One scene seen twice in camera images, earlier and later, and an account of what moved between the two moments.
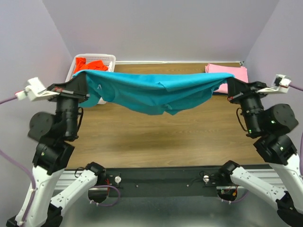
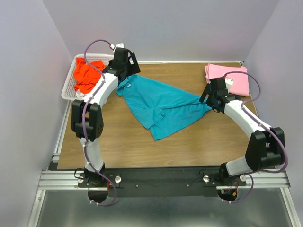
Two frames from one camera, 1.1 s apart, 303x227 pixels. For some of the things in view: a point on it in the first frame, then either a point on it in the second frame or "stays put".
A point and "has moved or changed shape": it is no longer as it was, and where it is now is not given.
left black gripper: (77, 84) to (133, 68)
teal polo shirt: (151, 94) has moved or changed shape
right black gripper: (237, 89) to (207, 91)
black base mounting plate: (166, 182) stays put
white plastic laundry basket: (90, 57) stays put
